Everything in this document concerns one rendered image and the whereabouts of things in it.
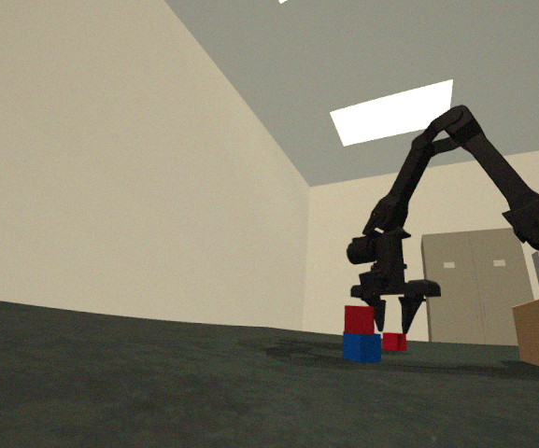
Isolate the blue cube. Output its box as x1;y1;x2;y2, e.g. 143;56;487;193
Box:
342;333;381;363

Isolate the red cube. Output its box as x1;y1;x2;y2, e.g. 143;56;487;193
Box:
344;305;375;335
382;332;406;352

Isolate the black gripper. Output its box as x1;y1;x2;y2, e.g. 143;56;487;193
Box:
350;256;441;334

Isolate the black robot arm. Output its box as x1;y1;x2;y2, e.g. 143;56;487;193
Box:
347;105;539;290

